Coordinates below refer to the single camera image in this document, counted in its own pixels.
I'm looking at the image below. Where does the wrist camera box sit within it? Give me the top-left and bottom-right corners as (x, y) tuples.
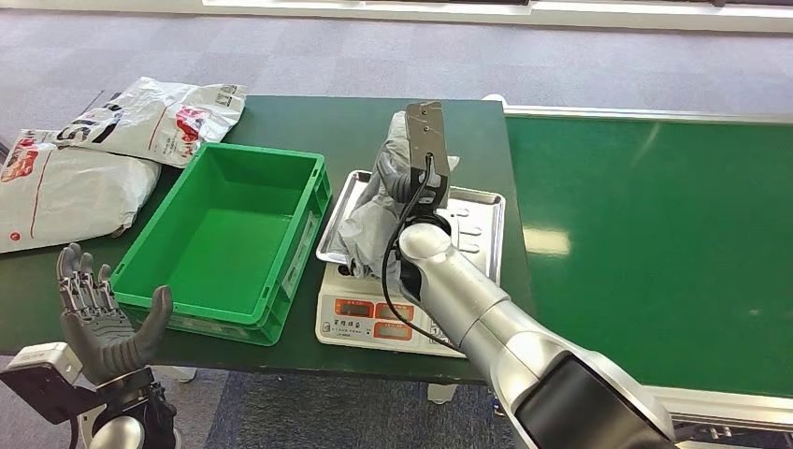
(0, 342), (104, 427)
(405, 100), (453, 210)

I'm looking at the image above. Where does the green plastic crate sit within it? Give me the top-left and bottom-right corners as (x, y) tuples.
(109, 142), (333, 348)

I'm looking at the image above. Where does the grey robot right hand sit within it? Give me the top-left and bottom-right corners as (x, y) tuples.
(375, 150), (436, 216)

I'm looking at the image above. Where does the white electronic scale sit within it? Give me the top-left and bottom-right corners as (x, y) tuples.
(314, 263), (467, 359)

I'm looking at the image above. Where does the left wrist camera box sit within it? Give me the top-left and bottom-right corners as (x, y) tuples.
(0, 342), (104, 427)

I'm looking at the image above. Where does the steel scale pan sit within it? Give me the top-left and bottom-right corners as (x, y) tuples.
(315, 170), (507, 287)

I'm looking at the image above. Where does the white courier bag black print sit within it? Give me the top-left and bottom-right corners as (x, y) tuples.
(55, 77), (248, 169)

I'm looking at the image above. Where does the white window sill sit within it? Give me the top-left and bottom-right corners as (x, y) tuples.
(0, 0), (793, 34)

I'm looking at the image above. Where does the grey plastic mailer package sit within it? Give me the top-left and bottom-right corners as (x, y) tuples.
(334, 111), (462, 282)

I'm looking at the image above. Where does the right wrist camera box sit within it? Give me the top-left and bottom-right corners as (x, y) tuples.
(405, 100), (453, 210)

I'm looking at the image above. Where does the white table foot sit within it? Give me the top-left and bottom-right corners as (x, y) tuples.
(427, 383), (459, 406)
(151, 366), (199, 384)

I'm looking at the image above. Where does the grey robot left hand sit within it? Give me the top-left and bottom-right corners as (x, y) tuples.
(55, 242), (175, 386)

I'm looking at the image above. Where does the large white courier bag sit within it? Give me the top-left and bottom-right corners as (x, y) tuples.
(0, 128), (163, 254)

